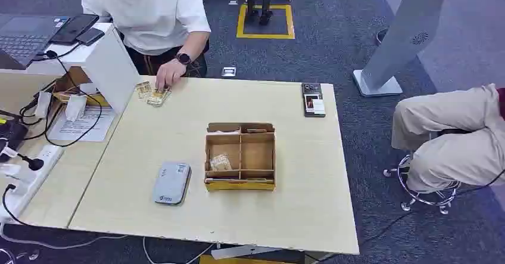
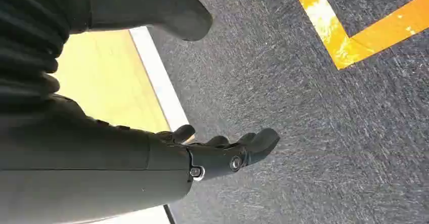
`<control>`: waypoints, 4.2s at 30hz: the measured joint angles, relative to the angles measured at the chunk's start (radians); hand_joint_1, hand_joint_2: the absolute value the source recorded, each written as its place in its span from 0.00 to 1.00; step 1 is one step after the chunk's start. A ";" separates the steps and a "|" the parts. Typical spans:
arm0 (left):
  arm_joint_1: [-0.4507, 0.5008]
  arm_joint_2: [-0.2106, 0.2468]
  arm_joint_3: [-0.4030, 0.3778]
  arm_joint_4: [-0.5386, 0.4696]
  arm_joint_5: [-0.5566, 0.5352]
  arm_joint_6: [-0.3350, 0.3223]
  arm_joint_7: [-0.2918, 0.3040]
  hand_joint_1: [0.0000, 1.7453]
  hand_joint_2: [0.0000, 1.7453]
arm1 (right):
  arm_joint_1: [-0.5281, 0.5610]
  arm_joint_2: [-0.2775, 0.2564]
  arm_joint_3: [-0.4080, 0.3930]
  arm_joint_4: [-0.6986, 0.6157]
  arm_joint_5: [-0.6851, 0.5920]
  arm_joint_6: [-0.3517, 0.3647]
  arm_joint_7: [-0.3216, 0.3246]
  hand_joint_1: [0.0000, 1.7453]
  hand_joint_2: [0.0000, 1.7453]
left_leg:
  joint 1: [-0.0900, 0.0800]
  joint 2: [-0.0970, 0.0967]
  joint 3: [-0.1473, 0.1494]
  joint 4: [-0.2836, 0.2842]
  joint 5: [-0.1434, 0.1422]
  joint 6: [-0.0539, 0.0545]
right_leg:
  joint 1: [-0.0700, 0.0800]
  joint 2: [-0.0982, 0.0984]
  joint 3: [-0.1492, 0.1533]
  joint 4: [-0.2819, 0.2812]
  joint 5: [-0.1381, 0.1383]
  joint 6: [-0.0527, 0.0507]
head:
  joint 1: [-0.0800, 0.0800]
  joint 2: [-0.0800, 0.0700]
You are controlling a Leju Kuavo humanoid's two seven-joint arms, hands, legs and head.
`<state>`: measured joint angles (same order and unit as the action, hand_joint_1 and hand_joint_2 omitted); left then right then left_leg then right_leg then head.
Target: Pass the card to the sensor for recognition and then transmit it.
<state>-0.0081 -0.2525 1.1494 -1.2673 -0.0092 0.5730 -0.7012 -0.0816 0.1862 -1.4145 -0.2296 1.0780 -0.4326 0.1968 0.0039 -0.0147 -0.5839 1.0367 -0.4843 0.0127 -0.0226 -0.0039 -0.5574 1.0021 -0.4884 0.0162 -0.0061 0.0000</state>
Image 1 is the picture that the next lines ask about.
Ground person's hand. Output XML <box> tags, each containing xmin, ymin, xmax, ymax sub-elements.
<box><xmin>155</xmin><ymin>58</ymin><xmax>188</xmax><ymax>93</ymax></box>

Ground small golden card pile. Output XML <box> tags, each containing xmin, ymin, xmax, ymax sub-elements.
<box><xmin>135</xmin><ymin>80</ymin><xmax>153</xmax><ymax>100</ymax></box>

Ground white desk riser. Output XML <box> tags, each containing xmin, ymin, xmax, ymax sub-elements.
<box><xmin>0</xmin><ymin>22</ymin><xmax>142</xmax><ymax>116</ymax></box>

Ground person in white top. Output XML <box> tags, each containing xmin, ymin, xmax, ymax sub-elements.
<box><xmin>82</xmin><ymin>0</ymin><xmax>212</xmax><ymax>93</ymax></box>

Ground yellow floor tape square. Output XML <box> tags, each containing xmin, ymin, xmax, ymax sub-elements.
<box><xmin>236</xmin><ymin>4</ymin><xmax>296</xmax><ymax>40</ymax></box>

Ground small black phone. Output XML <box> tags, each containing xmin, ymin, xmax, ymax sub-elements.
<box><xmin>75</xmin><ymin>27</ymin><xmax>106</xmax><ymax>47</ymax></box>

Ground cardboard box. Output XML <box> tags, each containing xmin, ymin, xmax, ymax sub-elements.
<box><xmin>51</xmin><ymin>66</ymin><xmax>111</xmax><ymax>108</ymax></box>

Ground white power adapter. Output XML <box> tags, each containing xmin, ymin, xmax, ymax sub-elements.
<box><xmin>64</xmin><ymin>94</ymin><xmax>88</xmax><ymax>122</ymax></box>
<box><xmin>34</xmin><ymin>91</ymin><xmax>53</xmax><ymax>119</ymax></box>

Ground golden card in wrapper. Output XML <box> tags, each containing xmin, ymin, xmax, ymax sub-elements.
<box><xmin>209</xmin><ymin>154</ymin><xmax>233</xmax><ymax>173</ymax></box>

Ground printed paper sheet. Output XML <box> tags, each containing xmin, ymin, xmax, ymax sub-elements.
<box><xmin>46</xmin><ymin>105</ymin><xmax>116</xmax><ymax>143</ymax></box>

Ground large black tablet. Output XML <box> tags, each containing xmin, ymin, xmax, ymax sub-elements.
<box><xmin>49</xmin><ymin>13</ymin><xmax>101</xmax><ymax>45</ymax></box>

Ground grey card reader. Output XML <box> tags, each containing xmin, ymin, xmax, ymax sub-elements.
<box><xmin>152</xmin><ymin>161</ymin><xmax>193</xmax><ymax>207</ymax></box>

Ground wooden compartment box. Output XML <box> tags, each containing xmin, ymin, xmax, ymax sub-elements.
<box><xmin>204</xmin><ymin>122</ymin><xmax>277</xmax><ymax>193</ymax></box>

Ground black robot legs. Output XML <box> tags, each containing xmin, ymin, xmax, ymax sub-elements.
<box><xmin>245</xmin><ymin>0</ymin><xmax>276</xmax><ymax>26</ymax></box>

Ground black smartphone with picture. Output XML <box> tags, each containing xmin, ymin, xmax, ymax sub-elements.
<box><xmin>301</xmin><ymin>82</ymin><xmax>327</xmax><ymax>119</ymax></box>

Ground dark grey laptop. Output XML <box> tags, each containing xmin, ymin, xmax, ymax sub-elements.
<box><xmin>0</xmin><ymin>14</ymin><xmax>70</xmax><ymax>71</ymax></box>

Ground black plug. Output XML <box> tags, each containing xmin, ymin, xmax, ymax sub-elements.
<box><xmin>17</xmin><ymin>153</ymin><xmax>45</xmax><ymax>172</ymax></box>

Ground black desk device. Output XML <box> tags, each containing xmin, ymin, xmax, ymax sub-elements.
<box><xmin>0</xmin><ymin>110</ymin><xmax>30</xmax><ymax>163</ymax></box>

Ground white power strip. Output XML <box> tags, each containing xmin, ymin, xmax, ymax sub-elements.
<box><xmin>0</xmin><ymin>144</ymin><xmax>65</xmax><ymax>224</ymax></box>

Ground grey floor stand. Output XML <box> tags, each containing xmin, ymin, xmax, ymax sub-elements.
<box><xmin>352</xmin><ymin>0</ymin><xmax>451</xmax><ymax>98</ymax></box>

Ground chrome stool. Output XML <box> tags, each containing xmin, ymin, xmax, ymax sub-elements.
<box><xmin>383</xmin><ymin>153</ymin><xmax>462</xmax><ymax>216</ymax></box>

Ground person in beige trousers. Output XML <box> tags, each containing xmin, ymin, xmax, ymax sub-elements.
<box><xmin>391</xmin><ymin>83</ymin><xmax>505</xmax><ymax>194</ymax></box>

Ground white cable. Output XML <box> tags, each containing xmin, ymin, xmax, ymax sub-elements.
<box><xmin>0</xmin><ymin>222</ymin><xmax>128</xmax><ymax>252</ymax></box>

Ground black floor cable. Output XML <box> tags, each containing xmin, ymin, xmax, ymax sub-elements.
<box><xmin>306</xmin><ymin>169</ymin><xmax>505</xmax><ymax>264</ymax></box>

